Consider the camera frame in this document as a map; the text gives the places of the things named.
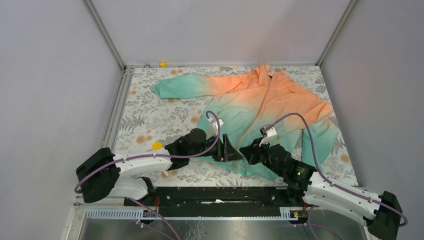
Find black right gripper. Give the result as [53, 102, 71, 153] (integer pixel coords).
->
[239, 137, 284, 177]

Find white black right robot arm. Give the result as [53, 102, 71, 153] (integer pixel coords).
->
[239, 138, 403, 240]

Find small yellow block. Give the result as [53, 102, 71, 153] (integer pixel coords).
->
[159, 61, 167, 68]

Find aluminium frame post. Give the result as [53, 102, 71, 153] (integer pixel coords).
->
[82, 0, 126, 71]
[315, 0, 358, 67]

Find yellow round disc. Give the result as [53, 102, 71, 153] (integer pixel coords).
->
[151, 141, 163, 151]

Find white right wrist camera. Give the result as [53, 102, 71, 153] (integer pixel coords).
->
[259, 124, 277, 147]

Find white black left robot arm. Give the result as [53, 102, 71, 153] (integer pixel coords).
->
[74, 128, 243, 206]

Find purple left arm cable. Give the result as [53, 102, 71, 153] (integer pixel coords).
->
[74, 110, 222, 240]

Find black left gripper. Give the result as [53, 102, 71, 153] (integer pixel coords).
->
[189, 134, 243, 163]

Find aluminium frame post right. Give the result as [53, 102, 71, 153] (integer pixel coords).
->
[315, 0, 358, 67]

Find mint and orange zip jacket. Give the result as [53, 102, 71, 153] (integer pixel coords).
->
[152, 64, 340, 166]

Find aluminium frame post left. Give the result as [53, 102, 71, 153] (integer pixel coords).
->
[82, 0, 126, 71]

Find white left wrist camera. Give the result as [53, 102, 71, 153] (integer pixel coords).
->
[207, 117, 224, 137]

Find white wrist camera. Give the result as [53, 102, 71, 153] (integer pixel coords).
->
[207, 117, 224, 137]
[259, 124, 277, 147]

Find floral patterned table mat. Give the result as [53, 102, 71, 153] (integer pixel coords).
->
[113, 65, 359, 187]

